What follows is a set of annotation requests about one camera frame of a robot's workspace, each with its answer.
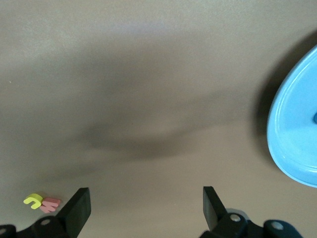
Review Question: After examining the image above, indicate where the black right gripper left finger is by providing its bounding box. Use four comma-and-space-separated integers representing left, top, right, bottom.
17, 187, 92, 238

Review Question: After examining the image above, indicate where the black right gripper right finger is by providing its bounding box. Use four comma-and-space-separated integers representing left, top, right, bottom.
198, 186, 263, 238

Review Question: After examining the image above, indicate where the pink small letter w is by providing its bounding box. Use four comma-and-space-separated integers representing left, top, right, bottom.
39, 197, 61, 213

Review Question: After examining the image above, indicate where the yellow small letter u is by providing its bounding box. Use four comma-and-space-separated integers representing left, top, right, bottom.
23, 193, 43, 209

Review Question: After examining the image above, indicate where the blue plate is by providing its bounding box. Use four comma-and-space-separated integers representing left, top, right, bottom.
266, 44, 317, 187

